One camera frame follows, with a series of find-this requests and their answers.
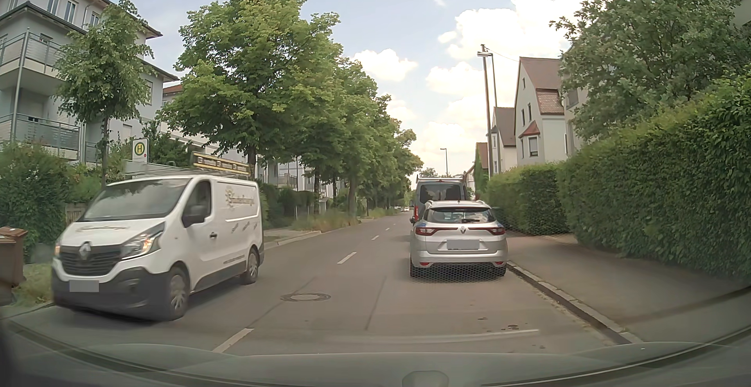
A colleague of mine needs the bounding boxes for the grey van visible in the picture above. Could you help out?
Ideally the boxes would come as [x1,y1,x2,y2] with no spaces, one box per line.
[410,177,470,225]

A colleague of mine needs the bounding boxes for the pavement with kerb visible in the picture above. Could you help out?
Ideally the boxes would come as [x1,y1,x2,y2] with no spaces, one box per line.
[263,217,376,250]

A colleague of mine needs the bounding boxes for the silver car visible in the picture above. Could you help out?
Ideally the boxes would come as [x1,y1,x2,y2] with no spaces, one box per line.
[409,200,509,279]

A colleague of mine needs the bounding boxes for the row of trees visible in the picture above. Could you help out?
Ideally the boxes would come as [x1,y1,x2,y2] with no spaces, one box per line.
[160,0,424,218]

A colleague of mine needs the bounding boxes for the grey asphalt road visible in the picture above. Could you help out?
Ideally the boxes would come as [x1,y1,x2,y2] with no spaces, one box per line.
[12,211,631,357]

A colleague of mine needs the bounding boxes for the wooden utility pole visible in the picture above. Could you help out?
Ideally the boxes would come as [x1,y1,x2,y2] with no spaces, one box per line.
[476,44,499,179]

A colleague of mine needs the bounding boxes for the white house with brown roof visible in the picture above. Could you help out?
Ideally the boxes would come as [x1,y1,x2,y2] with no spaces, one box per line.
[490,106,518,175]
[514,56,569,167]

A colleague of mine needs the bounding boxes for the car's own bonnet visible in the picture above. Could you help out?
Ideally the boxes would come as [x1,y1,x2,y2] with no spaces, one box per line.
[0,324,751,387]

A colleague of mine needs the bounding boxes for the white van with roof rack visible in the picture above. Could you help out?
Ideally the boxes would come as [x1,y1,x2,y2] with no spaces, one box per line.
[51,152,265,322]

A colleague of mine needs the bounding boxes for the road markings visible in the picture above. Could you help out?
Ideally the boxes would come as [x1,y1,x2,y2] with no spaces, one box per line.
[212,226,392,354]

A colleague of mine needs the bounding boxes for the grey pavement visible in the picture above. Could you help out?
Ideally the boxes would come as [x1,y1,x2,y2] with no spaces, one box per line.
[506,231,751,344]

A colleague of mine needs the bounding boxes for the small tree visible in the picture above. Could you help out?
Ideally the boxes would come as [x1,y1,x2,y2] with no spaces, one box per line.
[53,0,155,188]

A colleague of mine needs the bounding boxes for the large tree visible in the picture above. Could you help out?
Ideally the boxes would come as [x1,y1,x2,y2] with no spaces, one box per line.
[550,0,751,141]

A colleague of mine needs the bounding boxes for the tall green hedge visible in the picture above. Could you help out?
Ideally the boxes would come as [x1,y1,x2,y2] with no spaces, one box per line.
[556,76,751,279]

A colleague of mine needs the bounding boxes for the green bushes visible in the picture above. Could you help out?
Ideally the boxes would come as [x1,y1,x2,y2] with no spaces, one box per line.
[0,140,106,261]

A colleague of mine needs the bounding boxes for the white building with balconies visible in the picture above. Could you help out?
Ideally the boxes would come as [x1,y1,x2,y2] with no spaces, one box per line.
[0,0,178,167]

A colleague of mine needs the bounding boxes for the grass verge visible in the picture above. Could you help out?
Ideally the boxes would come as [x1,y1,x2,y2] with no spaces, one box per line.
[13,261,55,307]

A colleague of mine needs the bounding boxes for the brown wheelie bin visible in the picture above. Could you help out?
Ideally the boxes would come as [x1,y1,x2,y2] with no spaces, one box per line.
[0,226,28,306]

